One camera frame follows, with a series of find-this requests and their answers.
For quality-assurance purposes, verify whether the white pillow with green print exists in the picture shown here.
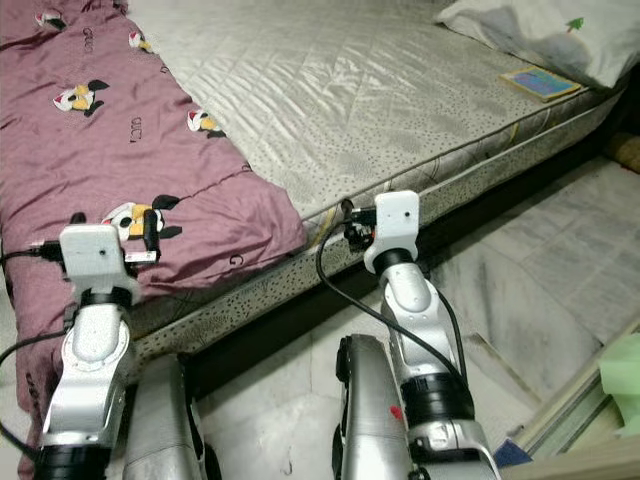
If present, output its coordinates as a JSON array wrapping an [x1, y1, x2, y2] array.
[[435, 0, 640, 89]]

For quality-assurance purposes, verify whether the maroon cartoon print blanket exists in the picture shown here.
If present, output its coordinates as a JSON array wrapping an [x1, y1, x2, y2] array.
[[0, 0, 306, 471]]

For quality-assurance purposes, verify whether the grey quilted mattress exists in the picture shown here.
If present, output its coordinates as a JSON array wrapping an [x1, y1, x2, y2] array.
[[125, 0, 626, 361]]

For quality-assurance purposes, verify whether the grey left robot leg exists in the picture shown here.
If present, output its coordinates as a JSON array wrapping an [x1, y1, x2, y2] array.
[[130, 355, 211, 480]]

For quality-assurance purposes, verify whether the grey robot leg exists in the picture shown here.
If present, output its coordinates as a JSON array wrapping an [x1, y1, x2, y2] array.
[[130, 355, 211, 480], [335, 333, 421, 480]]

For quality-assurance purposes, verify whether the grey right robot leg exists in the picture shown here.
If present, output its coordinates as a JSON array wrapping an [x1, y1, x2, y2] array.
[[335, 333, 421, 480]]

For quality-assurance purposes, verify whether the brown woven mat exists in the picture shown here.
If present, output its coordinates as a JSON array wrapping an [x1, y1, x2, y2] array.
[[605, 130, 640, 176]]

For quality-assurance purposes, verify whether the tan sliding door track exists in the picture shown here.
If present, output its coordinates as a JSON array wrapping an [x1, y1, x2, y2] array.
[[510, 330, 640, 480]]

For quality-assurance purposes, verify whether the light green object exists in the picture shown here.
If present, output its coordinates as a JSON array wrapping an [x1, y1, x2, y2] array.
[[598, 333, 640, 436]]

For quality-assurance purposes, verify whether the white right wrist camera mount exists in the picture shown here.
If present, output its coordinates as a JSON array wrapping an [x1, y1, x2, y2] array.
[[363, 190, 421, 276]]

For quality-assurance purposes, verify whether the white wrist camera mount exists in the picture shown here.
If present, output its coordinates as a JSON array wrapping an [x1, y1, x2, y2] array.
[[363, 190, 421, 276], [58, 224, 136, 304]]

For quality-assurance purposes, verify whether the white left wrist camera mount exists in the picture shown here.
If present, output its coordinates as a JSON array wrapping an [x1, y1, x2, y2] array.
[[58, 224, 136, 304]]

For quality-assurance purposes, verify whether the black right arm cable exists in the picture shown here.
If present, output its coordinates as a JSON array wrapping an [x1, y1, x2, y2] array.
[[315, 222, 466, 386]]

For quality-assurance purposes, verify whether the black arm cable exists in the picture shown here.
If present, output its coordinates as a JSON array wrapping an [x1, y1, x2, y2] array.
[[0, 245, 66, 461], [315, 222, 466, 386]]

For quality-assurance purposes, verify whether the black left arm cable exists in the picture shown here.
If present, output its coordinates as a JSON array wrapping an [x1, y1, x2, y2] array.
[[0, 245, 66, 461]]

